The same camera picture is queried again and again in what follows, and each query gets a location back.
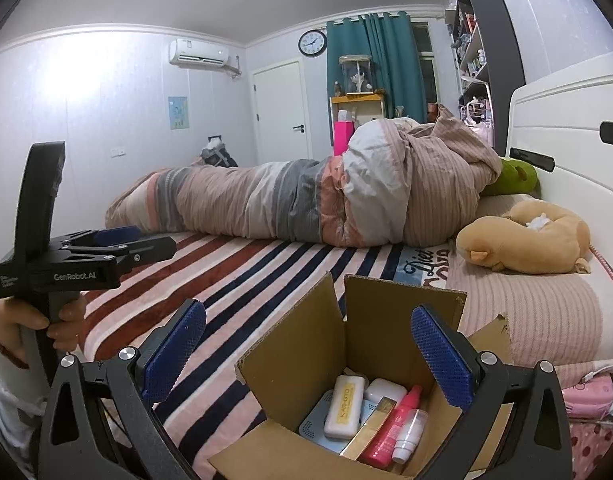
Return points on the pink and grey quilt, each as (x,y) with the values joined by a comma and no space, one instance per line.
(266,200)

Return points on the yellow desk shelf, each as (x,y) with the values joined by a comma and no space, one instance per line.
(356,98)

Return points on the pink polka dot cloth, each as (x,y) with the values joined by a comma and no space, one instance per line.
(598,450)

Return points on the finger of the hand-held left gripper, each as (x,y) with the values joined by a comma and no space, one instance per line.
(114,235)
(149,252)

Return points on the green plush toy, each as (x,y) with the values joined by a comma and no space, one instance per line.
(513,177)

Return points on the cardboard box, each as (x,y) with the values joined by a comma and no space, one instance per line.
(286,375)

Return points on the white door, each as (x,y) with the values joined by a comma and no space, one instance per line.
(281,110)

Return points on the white earbud case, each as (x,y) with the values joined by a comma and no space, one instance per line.
(386,390)

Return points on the person's left forearm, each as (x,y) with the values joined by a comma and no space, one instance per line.
(11,410)

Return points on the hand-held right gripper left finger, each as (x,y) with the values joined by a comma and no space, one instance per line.
(179,350)

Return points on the white air conditioner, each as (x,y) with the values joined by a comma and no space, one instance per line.
(199,52)

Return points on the gold rectangular box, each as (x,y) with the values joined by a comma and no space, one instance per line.
(369,432)

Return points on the white box with yellow label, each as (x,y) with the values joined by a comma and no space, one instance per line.
(344,407)

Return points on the pink spray bottle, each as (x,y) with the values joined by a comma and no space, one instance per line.
(391,430)

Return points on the window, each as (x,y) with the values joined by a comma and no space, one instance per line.
(424,60)

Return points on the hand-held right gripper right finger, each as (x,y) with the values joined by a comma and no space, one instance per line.
(439,355)

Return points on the pink bag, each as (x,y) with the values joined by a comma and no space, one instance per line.
(344,137)

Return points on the blue wall poster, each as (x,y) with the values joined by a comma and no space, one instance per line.
(178,112)

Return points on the pink box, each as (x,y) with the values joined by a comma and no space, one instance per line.
(588,395)

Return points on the teal curtain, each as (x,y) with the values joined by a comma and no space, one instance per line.
(391,60)

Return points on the dark bag on floor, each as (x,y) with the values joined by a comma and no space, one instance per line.
(219,152)

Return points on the blue square device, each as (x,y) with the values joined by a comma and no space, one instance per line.
(311,430)

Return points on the person's left hand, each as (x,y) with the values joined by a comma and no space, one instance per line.
(14,322)

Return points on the striped plush blanket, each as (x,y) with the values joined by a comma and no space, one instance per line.
(246,285)

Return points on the glass display case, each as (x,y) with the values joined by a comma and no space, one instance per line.
(355,75)

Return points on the small white bottle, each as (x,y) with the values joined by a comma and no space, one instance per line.
(410,435)

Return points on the brown plush toy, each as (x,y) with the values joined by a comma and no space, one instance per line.
(516,245)

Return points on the black wall clock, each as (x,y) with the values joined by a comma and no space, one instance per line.
(312,42)

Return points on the white wall socket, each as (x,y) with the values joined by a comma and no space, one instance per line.
(117,151)

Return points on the white headboard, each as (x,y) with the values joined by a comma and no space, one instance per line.
(566,115)

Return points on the dark bookshelf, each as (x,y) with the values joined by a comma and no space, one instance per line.
(506,35)

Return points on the pink ribbed pillow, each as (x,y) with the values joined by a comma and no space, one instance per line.
(536,310)

